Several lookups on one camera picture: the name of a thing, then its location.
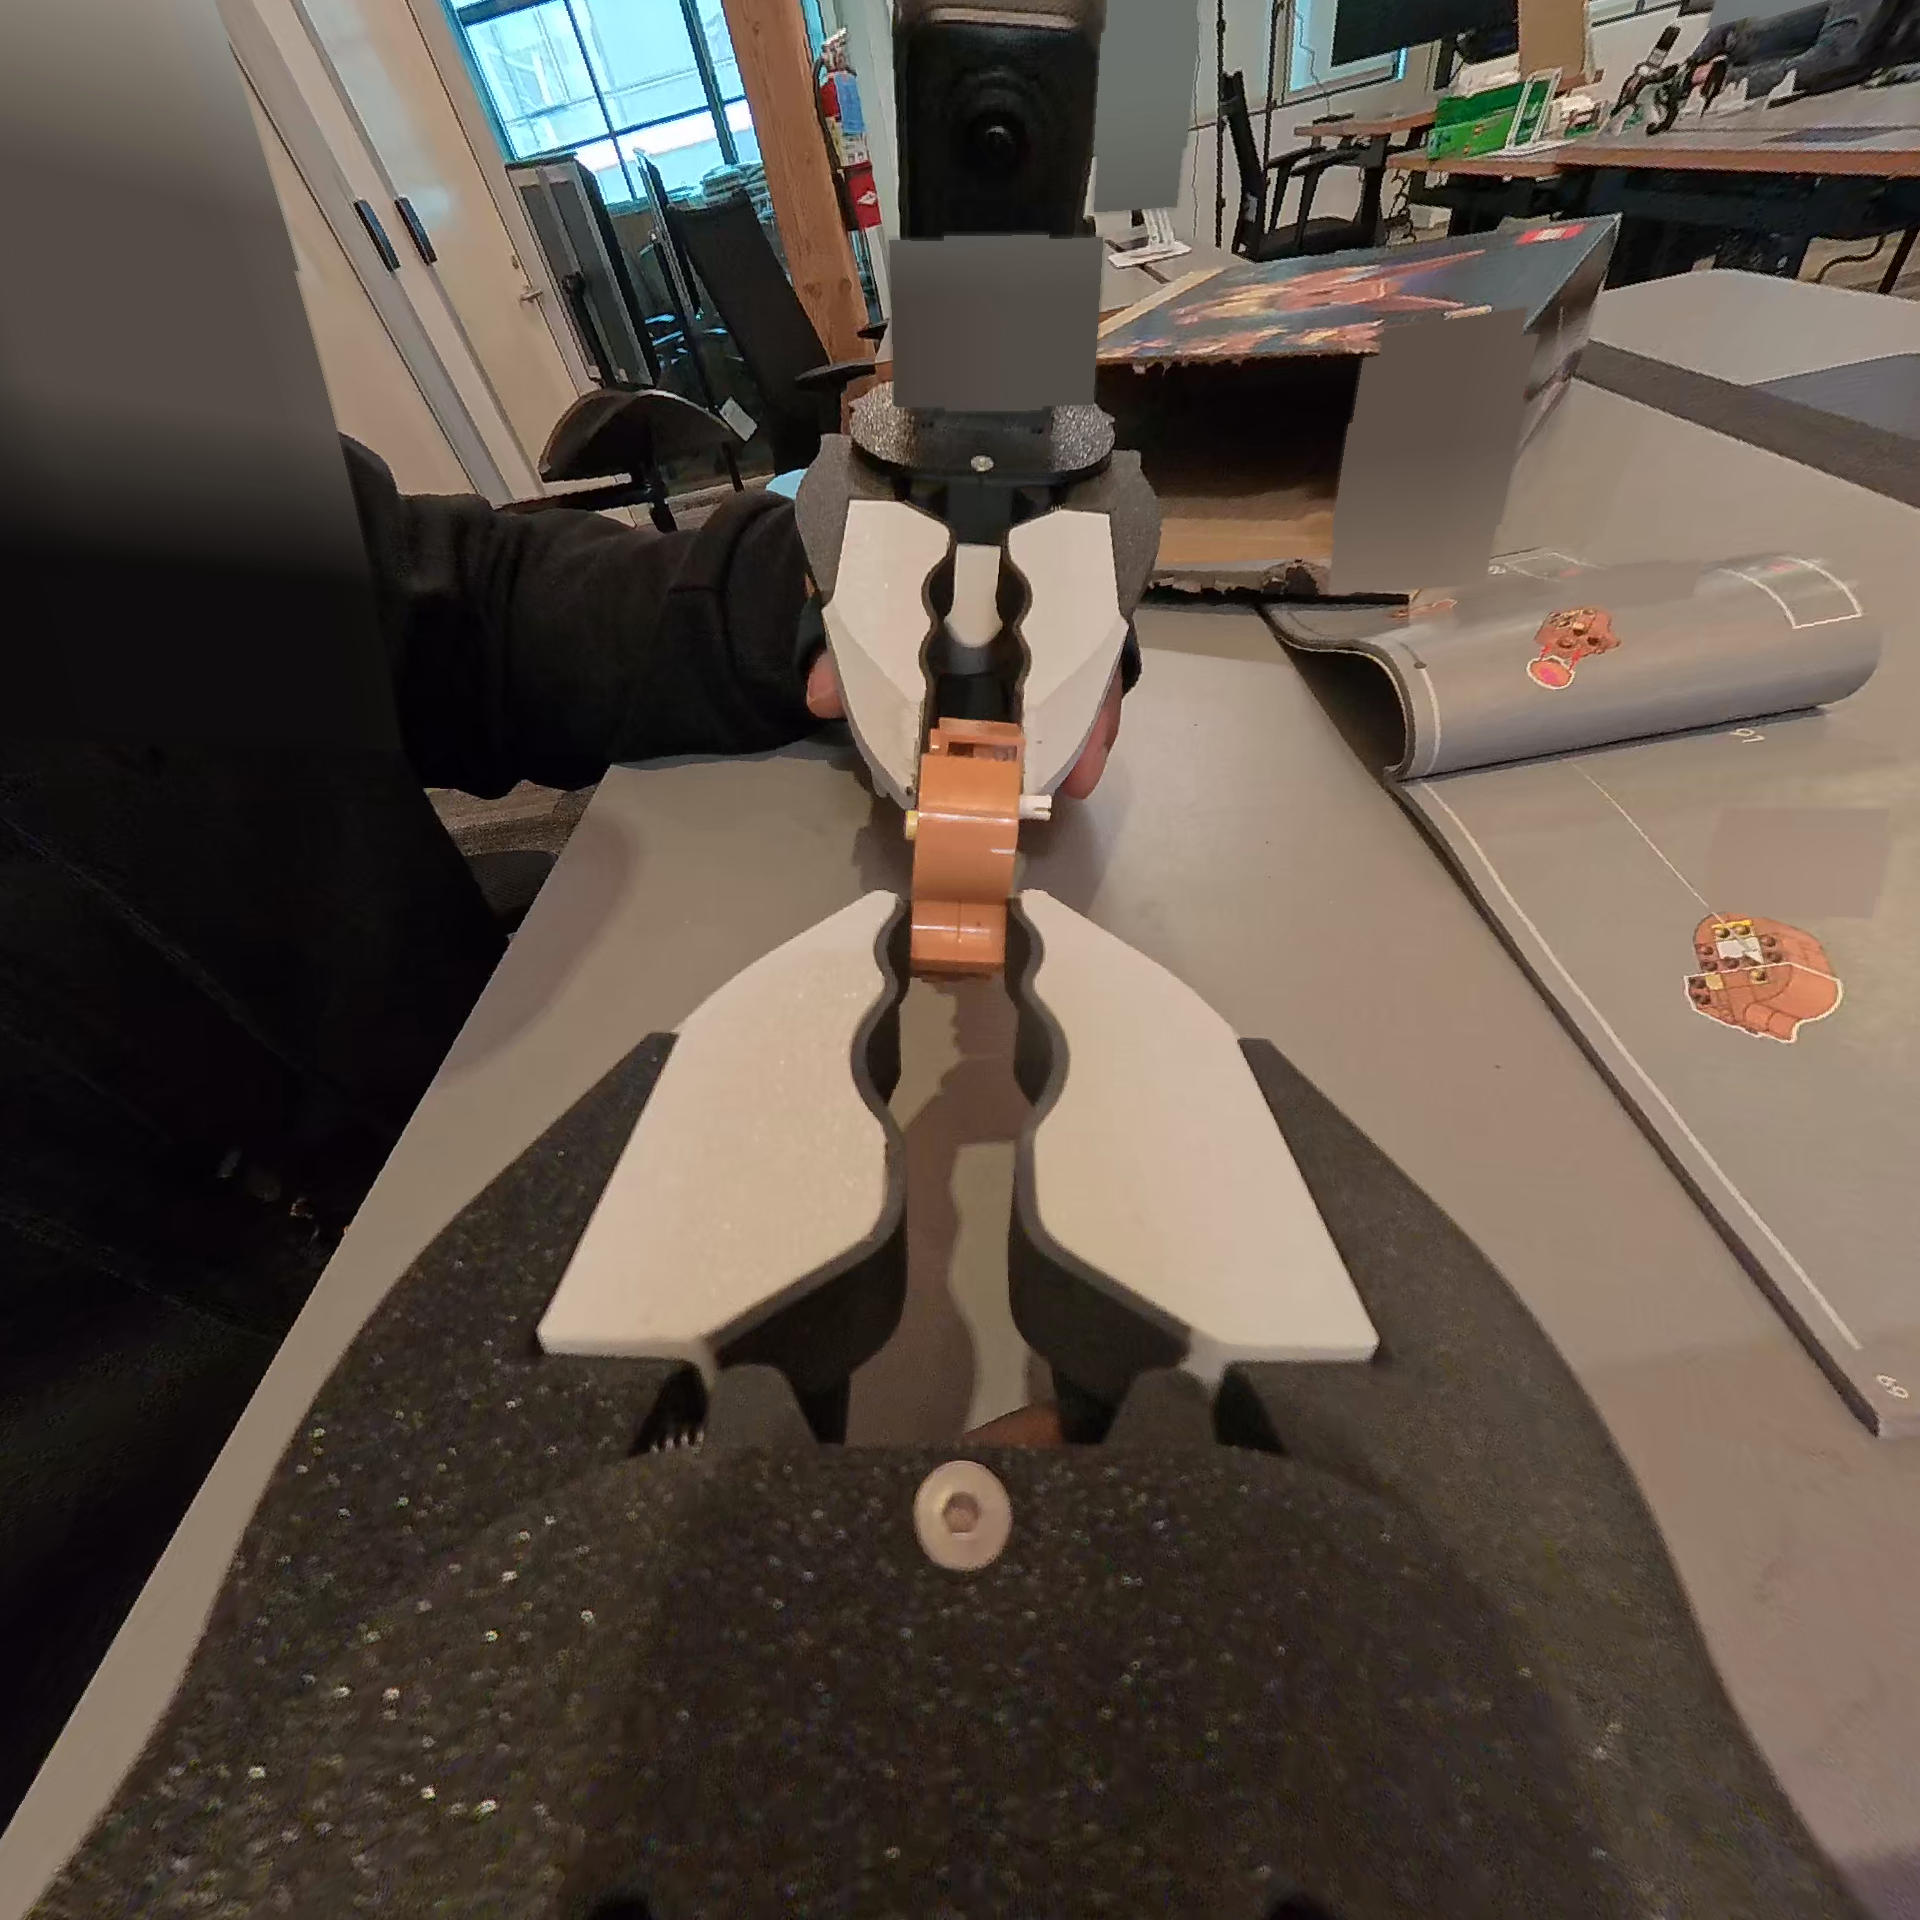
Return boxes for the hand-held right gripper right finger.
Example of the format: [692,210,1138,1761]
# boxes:
[1008,887,1382,1444]

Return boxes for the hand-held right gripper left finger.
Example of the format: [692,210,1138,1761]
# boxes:
[535,887,911,1444]

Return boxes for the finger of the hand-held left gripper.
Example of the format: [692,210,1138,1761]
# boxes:
[822,499,954,813]
[995,509,1138,796]

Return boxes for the brown toy brick model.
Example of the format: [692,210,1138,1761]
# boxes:
[904,717,1055,984]

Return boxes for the person's left forearm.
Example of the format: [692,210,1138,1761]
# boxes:
[338,435,831,800]

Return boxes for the person's left hand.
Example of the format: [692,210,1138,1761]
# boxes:
[805,648,1130,796]

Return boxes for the red fire extinguisher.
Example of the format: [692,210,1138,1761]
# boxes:
[812,31,881,232]

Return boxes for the black office chair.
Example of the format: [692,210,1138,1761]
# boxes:
[538,150,887,533]
[1208,68,1390,260]

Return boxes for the printed cardboard box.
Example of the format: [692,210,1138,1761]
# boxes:
[1093,214,1625,593]

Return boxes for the green box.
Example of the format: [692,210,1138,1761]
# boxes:
[1426,73,1565,160]

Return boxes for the grey instruction booklet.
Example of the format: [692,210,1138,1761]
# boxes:
[1261,547,1920,1439]

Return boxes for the person's dark clothing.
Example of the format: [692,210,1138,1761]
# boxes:
[0,450,519,1788]

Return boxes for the white cabinet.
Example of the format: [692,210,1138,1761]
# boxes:
[226,0,602,503]

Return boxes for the wooden desk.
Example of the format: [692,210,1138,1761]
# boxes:
[1297,76,1920,279]

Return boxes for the wooden post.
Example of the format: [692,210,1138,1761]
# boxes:
[722,0,876,338]

